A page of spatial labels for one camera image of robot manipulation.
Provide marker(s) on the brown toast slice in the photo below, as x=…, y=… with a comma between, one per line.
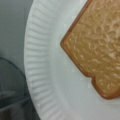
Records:
x=93, y=44

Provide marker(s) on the white paper plate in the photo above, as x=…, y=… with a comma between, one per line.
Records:
x=58, y=89

